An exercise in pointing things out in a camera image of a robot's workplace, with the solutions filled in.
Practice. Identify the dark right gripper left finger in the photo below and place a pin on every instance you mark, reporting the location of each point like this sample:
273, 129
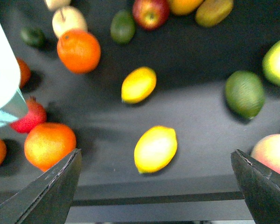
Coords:
46, 200

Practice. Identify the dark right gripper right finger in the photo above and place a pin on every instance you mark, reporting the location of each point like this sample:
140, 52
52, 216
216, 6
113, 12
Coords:
260, 187

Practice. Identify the light blue plastic basket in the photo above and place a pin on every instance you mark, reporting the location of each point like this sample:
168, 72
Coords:
12, 103

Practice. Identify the yellow lemon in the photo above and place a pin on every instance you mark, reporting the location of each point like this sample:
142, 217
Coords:
138, 85
155, 149

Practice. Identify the black shelf board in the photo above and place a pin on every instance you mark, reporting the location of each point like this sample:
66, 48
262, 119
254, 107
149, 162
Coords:
191, 64

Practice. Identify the pink yellow mango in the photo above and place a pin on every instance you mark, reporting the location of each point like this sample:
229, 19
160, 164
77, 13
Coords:
267, 151

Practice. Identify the orange near left finger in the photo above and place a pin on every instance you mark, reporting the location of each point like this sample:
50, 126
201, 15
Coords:
48, 143

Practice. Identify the red pomegranate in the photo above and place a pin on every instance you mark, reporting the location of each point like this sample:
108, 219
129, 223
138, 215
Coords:
35, 116

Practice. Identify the large green avocado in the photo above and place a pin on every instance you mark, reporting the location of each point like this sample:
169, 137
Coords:
244, 93

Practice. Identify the orange behind basket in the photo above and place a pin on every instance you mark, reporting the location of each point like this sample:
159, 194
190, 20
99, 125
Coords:
25, 72

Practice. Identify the green yellow mango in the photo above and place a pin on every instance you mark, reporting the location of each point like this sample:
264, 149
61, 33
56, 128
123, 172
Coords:
271, 64

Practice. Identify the large orange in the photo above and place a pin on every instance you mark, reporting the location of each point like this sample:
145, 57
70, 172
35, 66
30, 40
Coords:
79, 51

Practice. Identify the small dark green lime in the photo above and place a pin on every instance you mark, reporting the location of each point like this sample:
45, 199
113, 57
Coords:
33, 37

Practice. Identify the pale cream apple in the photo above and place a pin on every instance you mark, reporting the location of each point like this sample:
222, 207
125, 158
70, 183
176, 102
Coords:
67, 18
53, 5

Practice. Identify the olive brown fruit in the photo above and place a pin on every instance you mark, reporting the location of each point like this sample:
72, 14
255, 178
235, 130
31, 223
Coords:
212, 12

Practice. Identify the orange fruit at top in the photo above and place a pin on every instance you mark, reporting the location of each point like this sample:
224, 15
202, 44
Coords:
183, 7

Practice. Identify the red apple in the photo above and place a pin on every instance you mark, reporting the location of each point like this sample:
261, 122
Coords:
150, 14

